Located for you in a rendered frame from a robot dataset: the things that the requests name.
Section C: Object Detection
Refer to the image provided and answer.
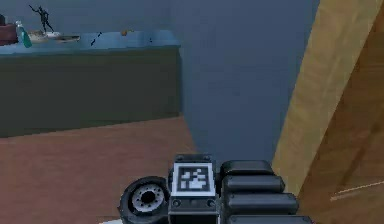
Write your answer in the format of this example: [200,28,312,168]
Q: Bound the grey plate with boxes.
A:
[55,34,81,43]

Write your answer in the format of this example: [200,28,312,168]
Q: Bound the pale bowl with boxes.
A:
[27,29,62,43]

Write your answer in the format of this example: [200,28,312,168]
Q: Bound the teal bottle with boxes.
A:
[15,20,33,49]

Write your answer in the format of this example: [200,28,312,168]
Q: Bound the black figurine statue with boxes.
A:
[28,4,56,34]

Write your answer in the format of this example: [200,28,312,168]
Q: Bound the dark green counter blue top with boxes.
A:
[0,29,184,139]

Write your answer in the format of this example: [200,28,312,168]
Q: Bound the wooden door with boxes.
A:
[271,0,384,224]

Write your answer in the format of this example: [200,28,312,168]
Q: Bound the dark red box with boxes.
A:
[0,14,19,47]

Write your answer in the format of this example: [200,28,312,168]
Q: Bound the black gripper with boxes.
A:
[117,176,172,224]

